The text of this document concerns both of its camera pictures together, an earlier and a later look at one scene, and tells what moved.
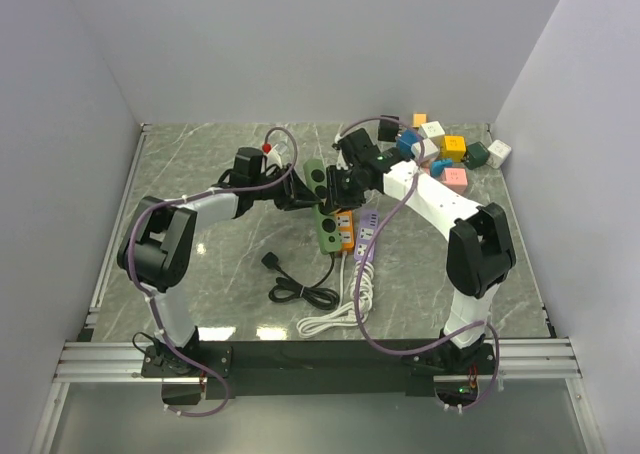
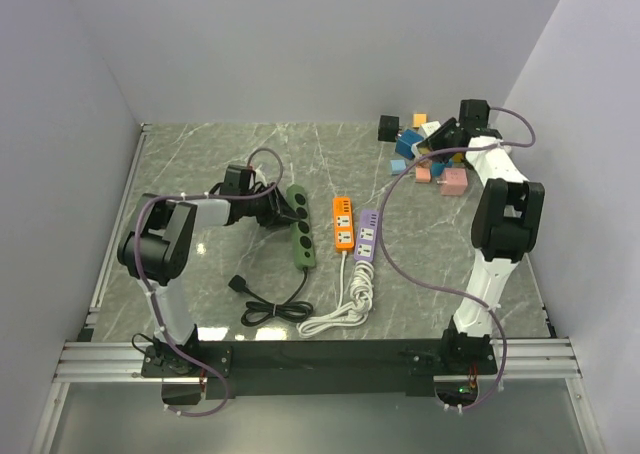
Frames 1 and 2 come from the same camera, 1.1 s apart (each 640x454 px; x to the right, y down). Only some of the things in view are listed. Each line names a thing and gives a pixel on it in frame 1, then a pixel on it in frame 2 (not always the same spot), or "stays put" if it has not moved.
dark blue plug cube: [405, 141] stays put
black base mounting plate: [319, 367] stays put
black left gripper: [294, 195] -> [279, 214]
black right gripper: [337, 198] -> [433, 141]
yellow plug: [419, 118] stays put
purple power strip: [366, 232] stays put
